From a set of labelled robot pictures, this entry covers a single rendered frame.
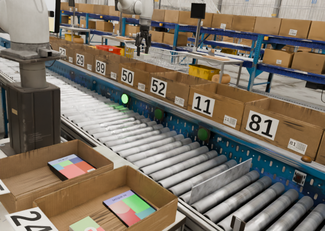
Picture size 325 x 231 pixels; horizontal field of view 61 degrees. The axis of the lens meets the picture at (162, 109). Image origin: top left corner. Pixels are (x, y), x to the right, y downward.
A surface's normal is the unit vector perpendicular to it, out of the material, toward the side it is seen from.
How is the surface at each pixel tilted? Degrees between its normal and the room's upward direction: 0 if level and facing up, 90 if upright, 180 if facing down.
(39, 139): 90
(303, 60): 88
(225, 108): 90
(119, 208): 0
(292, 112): 90
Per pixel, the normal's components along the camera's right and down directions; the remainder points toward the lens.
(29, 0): 0.53, 0.00
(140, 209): 0.11, -0.95
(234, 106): -0.72, 0.14
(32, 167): 0.73, 0.25
